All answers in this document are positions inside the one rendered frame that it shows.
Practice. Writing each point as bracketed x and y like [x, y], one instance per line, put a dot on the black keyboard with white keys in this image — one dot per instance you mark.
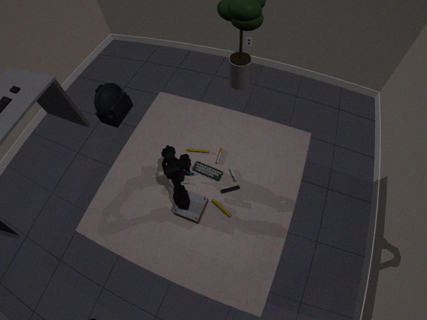
[207, 171]

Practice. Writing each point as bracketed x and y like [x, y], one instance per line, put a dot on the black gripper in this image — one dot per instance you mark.
[181, 178]

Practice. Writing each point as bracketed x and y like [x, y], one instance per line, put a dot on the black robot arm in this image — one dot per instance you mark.
[172, 171]

